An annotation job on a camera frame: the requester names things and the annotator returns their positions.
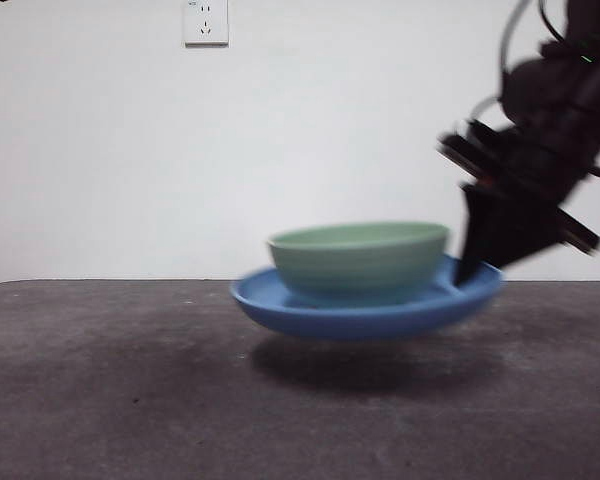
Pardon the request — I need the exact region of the green ribbed bowl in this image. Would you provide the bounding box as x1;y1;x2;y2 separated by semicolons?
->
266;221;451;296

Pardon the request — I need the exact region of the blue round plate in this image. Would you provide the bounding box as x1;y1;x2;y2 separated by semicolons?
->
229;253;505;342

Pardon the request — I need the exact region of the grey right arm cable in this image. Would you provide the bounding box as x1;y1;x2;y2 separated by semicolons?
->
496;0;529;101

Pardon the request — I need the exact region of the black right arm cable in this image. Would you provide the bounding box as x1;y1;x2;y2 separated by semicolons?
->
538;0;567;44

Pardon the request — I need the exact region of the white wall socket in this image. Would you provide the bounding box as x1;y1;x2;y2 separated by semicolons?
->
183;0;230;49

